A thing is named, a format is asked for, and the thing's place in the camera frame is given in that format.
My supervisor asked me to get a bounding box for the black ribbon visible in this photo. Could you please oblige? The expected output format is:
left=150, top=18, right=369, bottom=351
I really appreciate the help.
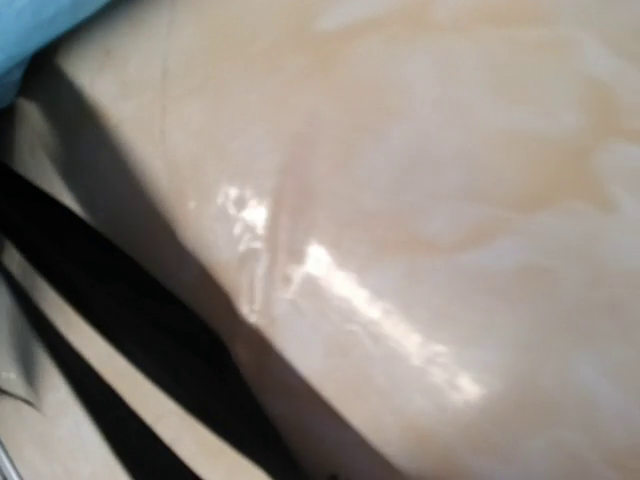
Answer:
left=1, top=166, right=305, bottom=479

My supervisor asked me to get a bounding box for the blue wrapping paper sheet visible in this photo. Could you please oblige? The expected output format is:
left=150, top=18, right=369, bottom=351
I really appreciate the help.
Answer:
left=0, top=0, right=108, bottom=108

